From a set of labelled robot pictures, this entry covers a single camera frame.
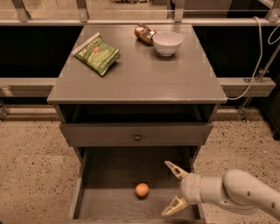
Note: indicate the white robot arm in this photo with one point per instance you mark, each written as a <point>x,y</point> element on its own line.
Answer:
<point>236,191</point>

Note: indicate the round brass drawer knob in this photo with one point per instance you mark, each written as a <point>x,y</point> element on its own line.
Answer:
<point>137,137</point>

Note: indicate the white ceramic bowl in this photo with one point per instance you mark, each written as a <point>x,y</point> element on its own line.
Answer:
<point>167,43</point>

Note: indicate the brown foil snack packet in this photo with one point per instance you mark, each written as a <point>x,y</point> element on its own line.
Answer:
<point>145,33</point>

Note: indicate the green chip bag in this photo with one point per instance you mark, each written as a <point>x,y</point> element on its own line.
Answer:
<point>96,54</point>

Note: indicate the metal railing frame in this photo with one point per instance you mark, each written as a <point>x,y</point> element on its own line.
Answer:
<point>37,37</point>

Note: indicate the grey wooden drawer cabinet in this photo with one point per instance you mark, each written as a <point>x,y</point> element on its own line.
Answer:
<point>127,125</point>

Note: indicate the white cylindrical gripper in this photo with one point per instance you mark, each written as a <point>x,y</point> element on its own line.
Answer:
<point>190,188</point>

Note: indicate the orange fruit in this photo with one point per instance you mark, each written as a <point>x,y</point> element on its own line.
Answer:
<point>142,190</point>

